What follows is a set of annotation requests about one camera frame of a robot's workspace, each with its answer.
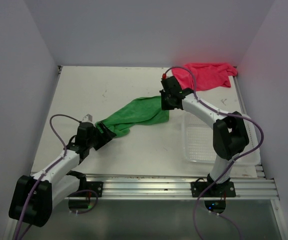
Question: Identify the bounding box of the green towel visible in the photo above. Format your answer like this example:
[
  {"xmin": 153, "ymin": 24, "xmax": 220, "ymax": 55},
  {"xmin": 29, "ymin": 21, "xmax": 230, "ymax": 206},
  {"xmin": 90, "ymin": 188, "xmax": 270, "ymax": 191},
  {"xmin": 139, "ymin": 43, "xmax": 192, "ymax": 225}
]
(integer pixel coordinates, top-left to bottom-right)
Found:
[{"xmin": 96, "ymin": 95, "xmax": 169, "ymax": 138}]

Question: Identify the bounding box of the clear plastic tray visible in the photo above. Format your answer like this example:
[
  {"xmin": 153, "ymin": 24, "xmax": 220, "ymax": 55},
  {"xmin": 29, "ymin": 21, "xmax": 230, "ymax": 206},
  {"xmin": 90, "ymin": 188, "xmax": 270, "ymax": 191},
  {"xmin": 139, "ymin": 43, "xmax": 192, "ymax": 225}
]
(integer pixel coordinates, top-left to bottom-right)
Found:
[{"xmin": 182, "ymin": 113, "xmax": 260, "ymax": 166}]

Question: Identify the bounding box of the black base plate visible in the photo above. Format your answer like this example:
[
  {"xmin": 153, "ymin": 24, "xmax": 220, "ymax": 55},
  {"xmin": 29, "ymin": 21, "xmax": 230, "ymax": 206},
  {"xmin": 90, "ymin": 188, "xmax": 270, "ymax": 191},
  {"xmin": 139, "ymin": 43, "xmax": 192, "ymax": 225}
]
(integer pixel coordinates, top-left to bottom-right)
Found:
[
  {"xmin": 79, "ymin": 181, "xmax": 104, "ymax": 198},
  {"xmin": 190, "ymin": 181, "xmax": 236, "ymax": 198}
]

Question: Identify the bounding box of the aluminium mounting rail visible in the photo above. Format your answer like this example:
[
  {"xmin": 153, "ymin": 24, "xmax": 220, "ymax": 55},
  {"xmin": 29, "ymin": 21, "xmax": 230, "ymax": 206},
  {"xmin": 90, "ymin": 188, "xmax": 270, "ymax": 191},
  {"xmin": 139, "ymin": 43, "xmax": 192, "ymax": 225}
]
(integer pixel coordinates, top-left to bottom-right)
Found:
[{"xmin": 18, "ymin": 174, "xmax": 280, "ymax": 201}]

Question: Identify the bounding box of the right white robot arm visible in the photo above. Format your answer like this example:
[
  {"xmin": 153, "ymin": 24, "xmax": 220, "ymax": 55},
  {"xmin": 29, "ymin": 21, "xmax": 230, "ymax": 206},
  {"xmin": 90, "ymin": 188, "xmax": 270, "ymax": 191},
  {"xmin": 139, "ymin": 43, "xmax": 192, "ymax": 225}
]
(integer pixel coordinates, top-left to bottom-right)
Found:
[{"xmin": 160, "ymin": 74, "xmax": 249, "ymax": 196}]

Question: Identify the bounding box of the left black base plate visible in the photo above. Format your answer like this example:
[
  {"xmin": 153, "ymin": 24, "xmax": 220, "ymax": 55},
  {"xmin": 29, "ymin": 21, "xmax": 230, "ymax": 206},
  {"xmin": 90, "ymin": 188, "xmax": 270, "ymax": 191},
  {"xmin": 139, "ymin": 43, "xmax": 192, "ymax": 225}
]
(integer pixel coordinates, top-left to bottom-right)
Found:
[{"xmin": 79, "ymin": 181, "xmax": 104, "ymax": 198}]

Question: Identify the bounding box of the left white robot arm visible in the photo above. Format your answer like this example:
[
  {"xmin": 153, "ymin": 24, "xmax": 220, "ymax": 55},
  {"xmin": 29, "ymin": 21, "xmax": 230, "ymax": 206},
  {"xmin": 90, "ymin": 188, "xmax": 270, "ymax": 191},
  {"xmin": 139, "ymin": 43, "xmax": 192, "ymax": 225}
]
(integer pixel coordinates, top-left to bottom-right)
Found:
[{"xmin": 9, "ymin": 122, "xmax": 116, "ymax": 227}]

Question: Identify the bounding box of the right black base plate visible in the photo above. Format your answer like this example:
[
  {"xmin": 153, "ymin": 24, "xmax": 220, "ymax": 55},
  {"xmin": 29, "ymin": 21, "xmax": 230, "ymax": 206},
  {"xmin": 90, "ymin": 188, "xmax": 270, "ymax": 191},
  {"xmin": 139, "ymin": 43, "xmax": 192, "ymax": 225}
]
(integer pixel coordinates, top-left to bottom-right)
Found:
[{"xmin": 190, "ymin": 181, "xmax": 236, "ymax": 198}]

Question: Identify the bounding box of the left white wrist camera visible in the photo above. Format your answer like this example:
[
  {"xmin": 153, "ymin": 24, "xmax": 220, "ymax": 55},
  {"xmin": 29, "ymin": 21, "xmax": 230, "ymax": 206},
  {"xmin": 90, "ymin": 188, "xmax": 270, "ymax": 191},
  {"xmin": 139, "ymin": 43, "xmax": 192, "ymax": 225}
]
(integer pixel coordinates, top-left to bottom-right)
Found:
[{"xmin": 82, "ymin": 114, "xmax": 93, "ymax": 123}]

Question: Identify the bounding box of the pink towel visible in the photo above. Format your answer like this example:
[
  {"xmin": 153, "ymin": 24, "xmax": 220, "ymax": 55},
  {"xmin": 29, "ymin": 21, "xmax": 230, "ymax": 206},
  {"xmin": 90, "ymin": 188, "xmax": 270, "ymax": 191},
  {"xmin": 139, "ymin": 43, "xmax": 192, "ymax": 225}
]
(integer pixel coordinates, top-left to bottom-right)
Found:
[{"xmin": 172, "ymin": 62, "xmax": 238, "ymax": 91}]

